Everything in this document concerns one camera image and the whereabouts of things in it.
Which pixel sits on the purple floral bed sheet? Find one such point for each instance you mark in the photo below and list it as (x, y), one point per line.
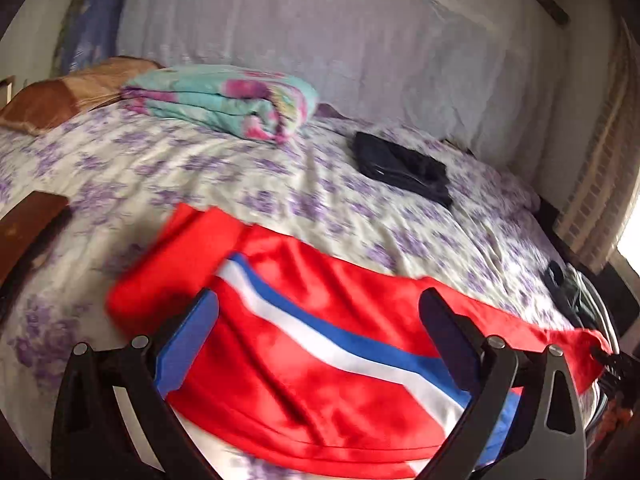
(200, 180)

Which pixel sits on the white lace bed net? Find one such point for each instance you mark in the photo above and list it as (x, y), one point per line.
(325, 35)

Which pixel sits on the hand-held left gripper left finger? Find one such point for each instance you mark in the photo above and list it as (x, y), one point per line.
(187, 342)

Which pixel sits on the blue folded quilt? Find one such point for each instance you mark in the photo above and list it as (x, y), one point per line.
(97, 15)

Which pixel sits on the beige checkered curtain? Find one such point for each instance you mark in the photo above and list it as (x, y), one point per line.
(600, 150)

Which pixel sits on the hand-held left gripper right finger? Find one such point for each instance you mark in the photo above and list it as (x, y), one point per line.
(460, 355)

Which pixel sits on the pale picture frame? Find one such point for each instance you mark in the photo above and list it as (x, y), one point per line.
(7, 91)

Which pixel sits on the red striped jersey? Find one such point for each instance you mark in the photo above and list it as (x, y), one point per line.
(310, 360)

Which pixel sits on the brown wooden board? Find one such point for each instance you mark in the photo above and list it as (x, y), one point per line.
(30, 230)

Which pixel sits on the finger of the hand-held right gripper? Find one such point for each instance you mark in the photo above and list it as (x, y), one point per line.
(612, 365)

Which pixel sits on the folded teal floral blanket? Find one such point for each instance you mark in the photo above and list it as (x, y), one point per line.
(225, 100)

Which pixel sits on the pile of dark green clothes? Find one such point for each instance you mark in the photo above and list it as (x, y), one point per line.
(575, 295)

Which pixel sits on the folded black garment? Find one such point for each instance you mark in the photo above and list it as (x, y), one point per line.
(400, 167)

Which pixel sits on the brown pillow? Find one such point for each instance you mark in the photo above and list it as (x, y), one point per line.
(65, 95)

